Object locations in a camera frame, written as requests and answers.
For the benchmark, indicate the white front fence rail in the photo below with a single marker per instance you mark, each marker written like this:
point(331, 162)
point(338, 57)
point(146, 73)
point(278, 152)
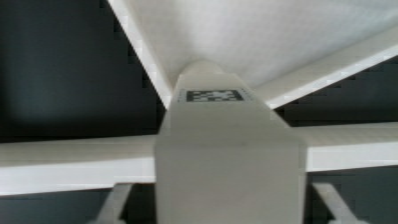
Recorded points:
point(66, 165)

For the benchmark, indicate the white desk top tray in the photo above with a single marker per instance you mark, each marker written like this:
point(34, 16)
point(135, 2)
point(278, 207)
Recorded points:
point(292, 43)

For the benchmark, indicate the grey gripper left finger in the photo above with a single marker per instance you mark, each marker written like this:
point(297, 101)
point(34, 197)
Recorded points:
point(111, 211)

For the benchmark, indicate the white desk leg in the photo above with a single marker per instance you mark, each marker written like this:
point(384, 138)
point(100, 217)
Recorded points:
point(230, 156)

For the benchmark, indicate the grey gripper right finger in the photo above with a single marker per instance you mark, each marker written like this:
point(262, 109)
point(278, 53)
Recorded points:
point(343, 216)

